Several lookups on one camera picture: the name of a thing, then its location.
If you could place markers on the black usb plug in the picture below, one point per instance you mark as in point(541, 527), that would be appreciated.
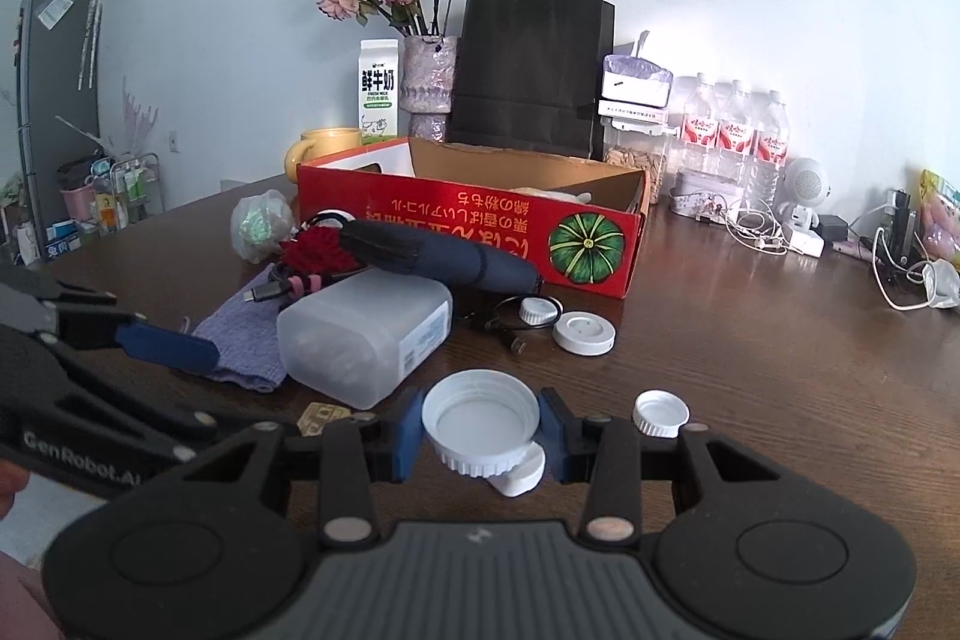
point(705, 219)

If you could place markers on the white yellow plush toy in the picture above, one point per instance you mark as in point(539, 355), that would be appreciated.
point(555, 195)

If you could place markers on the small white cup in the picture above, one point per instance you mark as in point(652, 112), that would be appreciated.
point(480, 460)

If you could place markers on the small white ribbed cap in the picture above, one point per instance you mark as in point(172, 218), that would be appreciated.
point(660, 416)

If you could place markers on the tissue pack in purple plastic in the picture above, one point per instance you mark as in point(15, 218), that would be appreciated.
point(634, 78)

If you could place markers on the grey refrigerator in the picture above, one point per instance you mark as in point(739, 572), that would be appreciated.
point(56, 85)

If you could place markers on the clear plastic bag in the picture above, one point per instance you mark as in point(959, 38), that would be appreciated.
point(259, 227)

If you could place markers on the white robot-shaped speaker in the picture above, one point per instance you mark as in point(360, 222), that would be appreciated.
point(806, 183)

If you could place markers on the white green milk carton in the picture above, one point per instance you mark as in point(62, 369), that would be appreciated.
point(379, 93)

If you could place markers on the pink bin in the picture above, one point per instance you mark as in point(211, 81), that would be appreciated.
point(77, 202)

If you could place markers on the clear jar of seeds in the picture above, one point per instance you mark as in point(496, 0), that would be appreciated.
point(637, 164)

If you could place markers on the black power adapter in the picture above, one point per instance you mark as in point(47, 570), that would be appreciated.
point(832, 227)

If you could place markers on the red knitted cloth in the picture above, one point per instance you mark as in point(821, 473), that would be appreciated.
point(315, 254)

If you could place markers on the black paper bag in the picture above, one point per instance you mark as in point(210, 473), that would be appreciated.
point(525, 70)

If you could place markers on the blue white box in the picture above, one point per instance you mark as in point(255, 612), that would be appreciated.
point(64, 237)

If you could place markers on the white round disc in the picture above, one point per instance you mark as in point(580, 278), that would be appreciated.
point(585, 334)

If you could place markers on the colourful snack bag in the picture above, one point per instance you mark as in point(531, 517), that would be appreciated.
point(941, 212)

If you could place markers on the yellow mug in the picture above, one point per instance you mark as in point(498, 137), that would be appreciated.
point(322, 151)

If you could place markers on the flat white box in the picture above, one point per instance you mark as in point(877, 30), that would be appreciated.
point(630, 119)

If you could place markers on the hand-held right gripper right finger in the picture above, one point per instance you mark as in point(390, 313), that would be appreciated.
point(556, 437)

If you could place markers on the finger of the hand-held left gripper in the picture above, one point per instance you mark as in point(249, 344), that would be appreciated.
point(135, 411)
point(169, 346)

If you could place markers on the black phone stand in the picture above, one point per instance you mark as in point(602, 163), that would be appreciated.
point(900, 227)

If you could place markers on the crumpled white mask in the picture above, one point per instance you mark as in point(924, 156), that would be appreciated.
point(943, 284)

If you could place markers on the gold foil packet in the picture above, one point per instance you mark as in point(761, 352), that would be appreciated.
point(322, 419)

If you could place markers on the white plastic piece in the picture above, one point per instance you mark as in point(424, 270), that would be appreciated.
point(521, 479)

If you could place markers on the floral tin box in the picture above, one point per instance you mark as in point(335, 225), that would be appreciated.
point(697, 196)

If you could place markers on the navy umbrella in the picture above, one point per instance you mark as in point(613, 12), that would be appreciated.
point(442, 259)

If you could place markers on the purple cloth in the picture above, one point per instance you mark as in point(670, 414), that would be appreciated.
point(240, 334)

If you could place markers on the translucent plastic jar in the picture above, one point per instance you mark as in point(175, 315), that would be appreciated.
point(352, 340)

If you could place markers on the person's left hand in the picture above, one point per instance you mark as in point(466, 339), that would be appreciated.
point(9, 491)

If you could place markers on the metal storage rack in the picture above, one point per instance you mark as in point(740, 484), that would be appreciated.
point(124, 190)

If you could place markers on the purple glitter vase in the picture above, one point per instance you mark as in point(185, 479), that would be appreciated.
point(427, 78)

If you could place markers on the red cardboard box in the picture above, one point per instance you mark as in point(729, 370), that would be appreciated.
point(450, 216)

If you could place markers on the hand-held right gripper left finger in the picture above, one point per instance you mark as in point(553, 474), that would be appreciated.
point(405, 441)

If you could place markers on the white charger block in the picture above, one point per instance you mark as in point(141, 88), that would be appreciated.
point(802, 243)

